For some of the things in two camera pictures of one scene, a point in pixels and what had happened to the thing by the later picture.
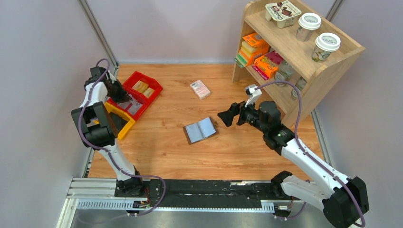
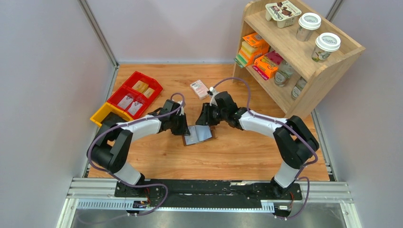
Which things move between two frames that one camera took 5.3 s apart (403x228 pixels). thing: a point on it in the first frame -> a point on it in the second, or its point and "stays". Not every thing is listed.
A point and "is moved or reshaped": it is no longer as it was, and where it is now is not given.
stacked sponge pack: [253, 46] stays
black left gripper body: [117, 93] -> [178, 125]
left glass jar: [285, 71] stays
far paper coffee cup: [308, 22] stays
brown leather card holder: [200, 130] is moved or reshaped
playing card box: [200, 90] stays
